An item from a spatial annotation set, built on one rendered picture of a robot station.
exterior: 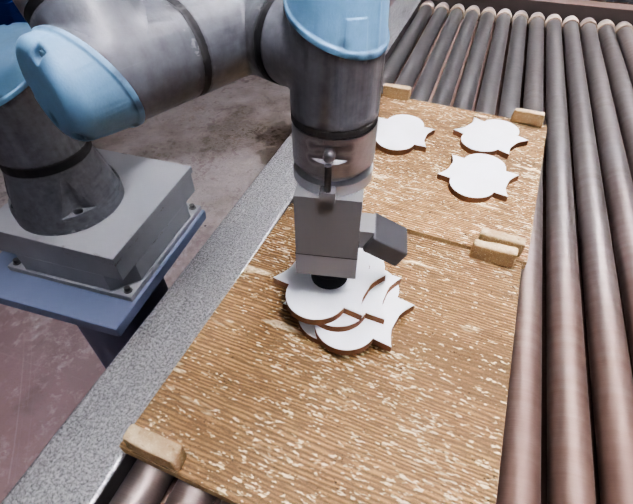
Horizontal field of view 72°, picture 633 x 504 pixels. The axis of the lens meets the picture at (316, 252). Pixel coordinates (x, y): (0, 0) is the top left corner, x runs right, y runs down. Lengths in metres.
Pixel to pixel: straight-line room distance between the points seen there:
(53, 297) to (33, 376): 1.11
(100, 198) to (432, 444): 0.53
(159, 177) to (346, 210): 0.42
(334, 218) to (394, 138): 0.46
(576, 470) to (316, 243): 0.34
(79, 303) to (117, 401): 0.22
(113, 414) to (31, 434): 1.19
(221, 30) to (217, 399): 0.35
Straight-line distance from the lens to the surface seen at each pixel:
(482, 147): 0.86
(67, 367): 1.81
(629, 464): 0.57
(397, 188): 0.74
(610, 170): 0.97
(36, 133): 0.63
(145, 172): 0.77
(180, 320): 0.59
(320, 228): 0.42
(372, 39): 0.34
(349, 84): 0.34
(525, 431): 0.54
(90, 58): 0.33
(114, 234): 0.67
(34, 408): 1.77
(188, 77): 0.36
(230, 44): 0.38
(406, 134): 0.87
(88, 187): 0.68
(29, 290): 0.78
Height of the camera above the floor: 1.38
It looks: 45 degrees down
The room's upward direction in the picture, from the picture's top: straight up
